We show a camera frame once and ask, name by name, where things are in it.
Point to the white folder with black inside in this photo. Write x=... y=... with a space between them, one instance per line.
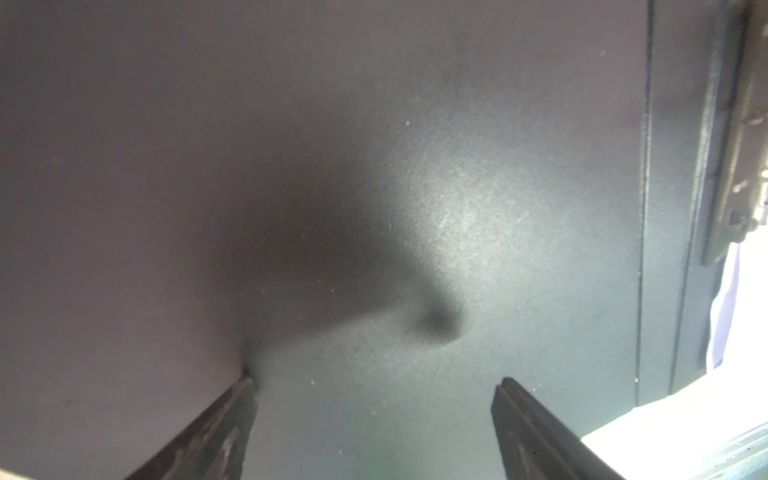
x=379 y=208

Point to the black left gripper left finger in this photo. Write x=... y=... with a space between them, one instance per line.
x=213 y=445

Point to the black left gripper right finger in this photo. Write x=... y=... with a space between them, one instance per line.
x=534 y=444

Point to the printed paper sheet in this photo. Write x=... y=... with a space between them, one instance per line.
x=715 y=428

